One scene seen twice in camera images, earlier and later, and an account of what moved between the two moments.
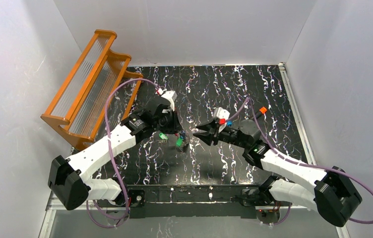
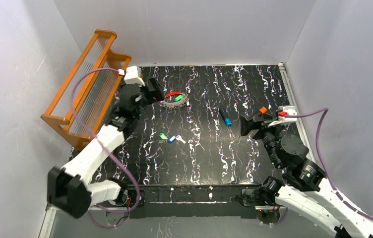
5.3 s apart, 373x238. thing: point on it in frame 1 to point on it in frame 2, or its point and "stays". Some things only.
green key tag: x=179 y=142 to x=178 y=97
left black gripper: x=174 y=124 to x=152 y=88
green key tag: x=163 y=136 stays
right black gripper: x=215 y=132 to x=260 y=121
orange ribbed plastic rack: x=97 y=93 stays
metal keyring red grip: x=185 y=135 to x=175 y=104
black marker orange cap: x=262 y=110 stays
